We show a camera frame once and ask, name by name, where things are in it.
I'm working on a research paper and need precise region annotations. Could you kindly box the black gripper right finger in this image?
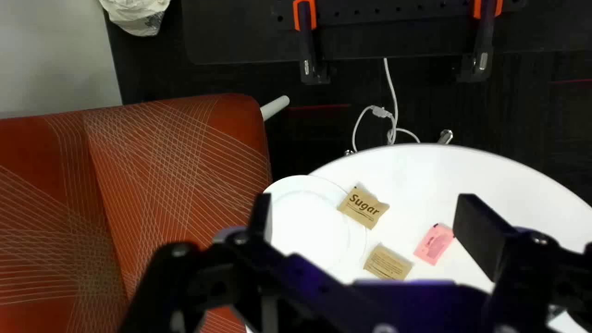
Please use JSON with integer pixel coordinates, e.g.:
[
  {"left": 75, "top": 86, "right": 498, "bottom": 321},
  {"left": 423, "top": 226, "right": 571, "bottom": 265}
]
[{"left": 454, "top": 193, "right": 515, "bottom": 291}]

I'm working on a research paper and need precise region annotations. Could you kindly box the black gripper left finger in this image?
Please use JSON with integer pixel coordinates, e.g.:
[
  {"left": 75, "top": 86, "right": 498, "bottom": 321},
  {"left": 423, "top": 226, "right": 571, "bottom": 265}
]
[{"left": 247, "top": 193, "right": 273, "bottom": 239}]

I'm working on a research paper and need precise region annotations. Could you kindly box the white round plate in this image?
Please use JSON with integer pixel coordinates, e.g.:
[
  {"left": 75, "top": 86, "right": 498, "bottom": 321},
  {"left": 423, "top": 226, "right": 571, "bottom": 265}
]
[{"left": 267, "top": 176, "right": 369, "bottom": 284}]

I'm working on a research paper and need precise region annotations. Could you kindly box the pink sweetener packet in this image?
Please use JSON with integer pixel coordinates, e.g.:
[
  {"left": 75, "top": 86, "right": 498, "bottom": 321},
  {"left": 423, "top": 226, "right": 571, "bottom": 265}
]
[{"left": 415, "top": 224, "right": 456, "bottom": 265}]

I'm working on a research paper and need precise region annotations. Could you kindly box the round white table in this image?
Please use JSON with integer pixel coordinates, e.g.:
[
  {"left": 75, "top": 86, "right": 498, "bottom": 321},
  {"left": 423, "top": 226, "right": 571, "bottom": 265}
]
[{"left": 262, "top": 143, "right": 592, "bottom": 333}]

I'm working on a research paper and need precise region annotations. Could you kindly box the brown sugar packet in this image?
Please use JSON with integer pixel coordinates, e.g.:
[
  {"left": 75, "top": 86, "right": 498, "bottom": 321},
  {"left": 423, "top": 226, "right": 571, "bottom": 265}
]
[
  {"left": 363, "top": 245, "right": 413, "bottom": 282},
  {"left": 339, "top": 184, "right": 391, "bottom": 230}
]

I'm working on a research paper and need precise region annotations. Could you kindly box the white sofa leg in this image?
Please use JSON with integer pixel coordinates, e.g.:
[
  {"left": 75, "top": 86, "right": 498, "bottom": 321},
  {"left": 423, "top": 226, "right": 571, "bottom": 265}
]
[{"left": 262, "top": 95, "right": 291, "bottom": 121}]

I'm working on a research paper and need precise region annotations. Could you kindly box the orange patterned sofa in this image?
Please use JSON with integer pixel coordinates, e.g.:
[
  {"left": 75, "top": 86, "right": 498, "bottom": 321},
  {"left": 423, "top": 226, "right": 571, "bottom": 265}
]
[{"left": 0, "top": 95, "right": 271, "bottom": 333}]

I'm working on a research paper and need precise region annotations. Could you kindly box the white plastic bag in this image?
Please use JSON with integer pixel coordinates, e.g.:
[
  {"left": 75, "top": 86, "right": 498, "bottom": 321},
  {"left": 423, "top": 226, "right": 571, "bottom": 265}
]
[{"left": 99, "top": 0, "right": 173, "bottom": 37}]

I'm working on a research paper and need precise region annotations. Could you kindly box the white cable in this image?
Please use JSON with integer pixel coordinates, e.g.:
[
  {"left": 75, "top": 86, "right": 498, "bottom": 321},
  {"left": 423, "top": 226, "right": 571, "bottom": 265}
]
[{"left": 345, "top": 56, "right": 424, "bottom": 158}]

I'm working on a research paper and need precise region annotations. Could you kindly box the black clamp with orange handle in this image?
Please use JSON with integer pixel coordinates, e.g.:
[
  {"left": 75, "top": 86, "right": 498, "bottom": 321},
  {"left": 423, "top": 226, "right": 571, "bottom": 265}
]
[
  {"left": 293, "top": 0, "right": 330, "bottom": 86},
  {"left": 458, "top": 0, "right": 504, "bottom": 84}
]

